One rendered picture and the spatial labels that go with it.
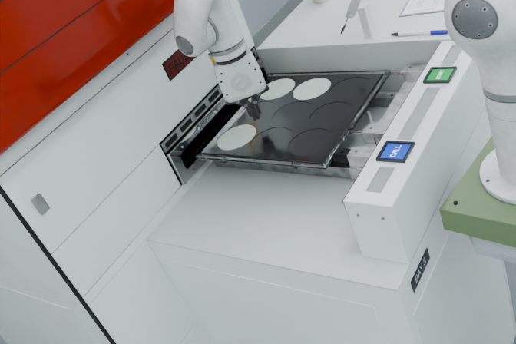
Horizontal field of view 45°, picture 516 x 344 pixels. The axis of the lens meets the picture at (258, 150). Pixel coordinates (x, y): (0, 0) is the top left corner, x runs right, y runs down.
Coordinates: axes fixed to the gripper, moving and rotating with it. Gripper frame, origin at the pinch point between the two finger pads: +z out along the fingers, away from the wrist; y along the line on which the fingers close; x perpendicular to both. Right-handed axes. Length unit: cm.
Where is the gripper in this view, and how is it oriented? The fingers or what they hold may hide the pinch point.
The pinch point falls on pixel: (253, 110)
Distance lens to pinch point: 147.4
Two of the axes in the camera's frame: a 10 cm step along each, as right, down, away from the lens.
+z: 3.4, 7.8, 5.2
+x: -1.0, -5.2, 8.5
